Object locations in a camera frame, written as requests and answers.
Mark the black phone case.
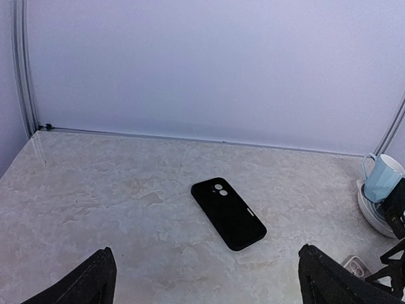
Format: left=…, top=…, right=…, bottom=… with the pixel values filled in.
left=190, top=177, right=267, bottom=251

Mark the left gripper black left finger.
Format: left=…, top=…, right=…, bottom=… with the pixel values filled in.
left=25, top=247, right=116, bottom=303

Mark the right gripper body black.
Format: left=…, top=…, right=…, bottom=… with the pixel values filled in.
left=382, top=178, right=404, bottom=239

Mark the pink phone case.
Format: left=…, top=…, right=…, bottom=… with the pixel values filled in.
left=342, top=255, right=371, bottom=280

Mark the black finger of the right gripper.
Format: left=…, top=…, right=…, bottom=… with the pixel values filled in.
left=365, top=240, right=404, bottom=293

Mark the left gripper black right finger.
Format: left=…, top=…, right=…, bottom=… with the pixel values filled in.
left=298, top=244, right=404, bottom=303

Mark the light blue mug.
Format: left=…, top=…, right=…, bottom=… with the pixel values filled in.
left=361, top=153, right=404, bottom=203

